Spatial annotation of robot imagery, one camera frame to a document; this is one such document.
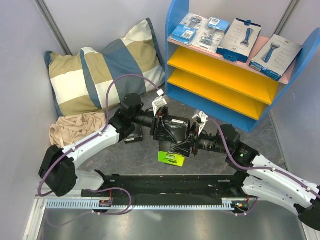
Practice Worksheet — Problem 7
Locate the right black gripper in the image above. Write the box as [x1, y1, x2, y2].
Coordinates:
[169, 122, 229, 159]

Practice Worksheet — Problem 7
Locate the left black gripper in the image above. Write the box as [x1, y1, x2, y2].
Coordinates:
[132, 106, 180, 144]

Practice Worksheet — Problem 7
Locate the black green razor box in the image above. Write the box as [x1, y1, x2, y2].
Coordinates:
[124, 123, 144, 144]
[154, 114, 191, 167]

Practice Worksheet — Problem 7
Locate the blue Gillette razor blister pack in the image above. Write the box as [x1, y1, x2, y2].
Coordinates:
[168, 13, 209, 46]

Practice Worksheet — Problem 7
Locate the Harry's razor pack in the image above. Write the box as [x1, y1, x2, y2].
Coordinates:
[216, 18, 262, 63]
[249, 34, 303, 82]

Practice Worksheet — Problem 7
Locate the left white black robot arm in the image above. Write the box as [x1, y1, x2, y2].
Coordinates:
[38, 93, 169, 197]

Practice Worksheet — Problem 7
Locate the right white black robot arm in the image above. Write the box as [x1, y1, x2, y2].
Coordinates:
[168, 119, 320, 231]

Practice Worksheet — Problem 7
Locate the colourful wooden shelf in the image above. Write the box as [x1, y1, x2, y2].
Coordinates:
[165, 0, 320, 133]

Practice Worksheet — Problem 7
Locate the beige crumpled cloth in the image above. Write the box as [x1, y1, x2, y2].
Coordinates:
[49, 112, 106, 148]

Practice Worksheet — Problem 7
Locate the checked blue beige pillow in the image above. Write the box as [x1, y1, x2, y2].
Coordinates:
[44, 18, 166, 117]

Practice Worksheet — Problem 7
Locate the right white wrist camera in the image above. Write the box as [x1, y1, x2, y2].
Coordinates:
[192, 109, 209, 135]

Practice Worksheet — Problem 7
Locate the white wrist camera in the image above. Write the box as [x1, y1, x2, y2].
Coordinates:
[152, 89, 169, 116]
[192, 109, 209, 135]

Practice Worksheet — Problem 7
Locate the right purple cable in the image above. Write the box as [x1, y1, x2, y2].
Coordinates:
[207, 117, 320, 218]

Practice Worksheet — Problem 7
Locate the purple cable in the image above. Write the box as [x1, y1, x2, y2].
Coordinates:
[207, 117, 320, 218]
[38, 74, 161, 228]

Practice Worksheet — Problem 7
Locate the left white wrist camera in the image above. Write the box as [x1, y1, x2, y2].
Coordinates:
[152, 89, 169, 116]

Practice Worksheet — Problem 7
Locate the grey slotted cable duct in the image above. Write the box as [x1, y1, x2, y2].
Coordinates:
[46, 199, 248, 211]

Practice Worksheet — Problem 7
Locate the aluminium frame rail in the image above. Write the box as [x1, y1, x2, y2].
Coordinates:
[24, 199, 320, 240]

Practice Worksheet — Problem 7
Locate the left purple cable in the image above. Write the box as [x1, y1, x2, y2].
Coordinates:
[38, 74, 161, 228]

